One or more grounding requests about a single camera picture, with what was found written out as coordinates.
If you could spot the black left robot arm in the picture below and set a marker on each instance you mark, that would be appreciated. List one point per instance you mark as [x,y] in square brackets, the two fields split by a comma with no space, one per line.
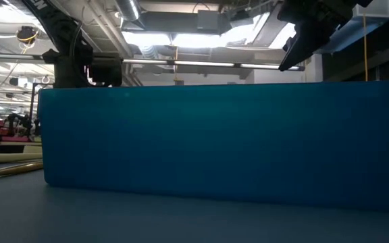
[59,30]

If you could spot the blue ceiling panel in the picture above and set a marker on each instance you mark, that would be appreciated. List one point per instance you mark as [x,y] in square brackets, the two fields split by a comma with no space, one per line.
[353,33]

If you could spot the white ceiling box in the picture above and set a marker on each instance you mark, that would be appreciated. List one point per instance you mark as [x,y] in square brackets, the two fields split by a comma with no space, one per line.
[377,8]

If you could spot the grey ceiling vent box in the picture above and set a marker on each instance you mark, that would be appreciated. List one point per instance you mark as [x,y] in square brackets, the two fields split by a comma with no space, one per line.
[213,22]

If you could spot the long ceiling light strip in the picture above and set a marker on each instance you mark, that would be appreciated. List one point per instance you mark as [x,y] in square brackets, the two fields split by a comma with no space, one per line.
[201,63]

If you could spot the blue plastic bin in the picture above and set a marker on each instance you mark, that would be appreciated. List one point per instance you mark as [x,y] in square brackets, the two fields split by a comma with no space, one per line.
[214,141]

